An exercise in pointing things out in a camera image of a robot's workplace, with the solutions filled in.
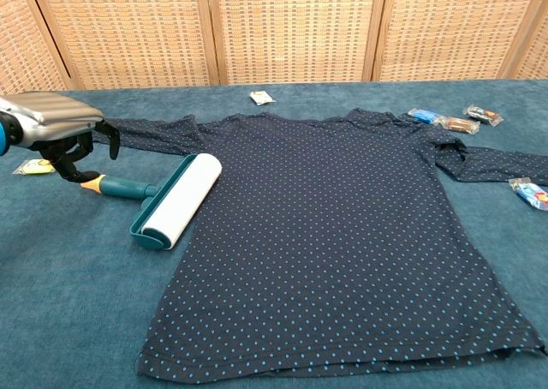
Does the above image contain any teal velvet table cloth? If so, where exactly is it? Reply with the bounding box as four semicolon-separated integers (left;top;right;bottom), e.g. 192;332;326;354
0;78;548;389

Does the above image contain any dark snack packet orange print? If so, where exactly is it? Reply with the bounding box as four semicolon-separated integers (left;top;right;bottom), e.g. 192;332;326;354
463;104;505;128

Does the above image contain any yellow snack packet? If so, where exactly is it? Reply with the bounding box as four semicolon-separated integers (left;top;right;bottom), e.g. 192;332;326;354
11;157;57;177

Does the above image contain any light blue snack packet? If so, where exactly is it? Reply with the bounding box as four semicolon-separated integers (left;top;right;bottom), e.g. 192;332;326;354
508;177;548;212

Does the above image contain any navy polka dot shirt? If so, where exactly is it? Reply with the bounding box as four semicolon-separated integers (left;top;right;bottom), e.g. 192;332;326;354
92;108;548;385

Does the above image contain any brown snack packet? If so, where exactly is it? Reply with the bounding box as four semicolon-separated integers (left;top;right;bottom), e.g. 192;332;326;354
433;115;481;136

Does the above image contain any teal lint roller yellow tip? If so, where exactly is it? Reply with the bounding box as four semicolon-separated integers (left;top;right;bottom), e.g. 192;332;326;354
80;153;223;253

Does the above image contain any woven rattan screen panel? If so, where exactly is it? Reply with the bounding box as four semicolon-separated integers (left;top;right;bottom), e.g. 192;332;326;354
511;0;548;81
205;0;389;86
0;0;76;101
27;0;222;91
372;0;543;82

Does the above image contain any white snack packet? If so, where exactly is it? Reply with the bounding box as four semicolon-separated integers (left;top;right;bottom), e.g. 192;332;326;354
249;90;277;107

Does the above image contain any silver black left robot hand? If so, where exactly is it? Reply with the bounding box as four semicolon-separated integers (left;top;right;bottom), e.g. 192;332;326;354
0;90;122;183

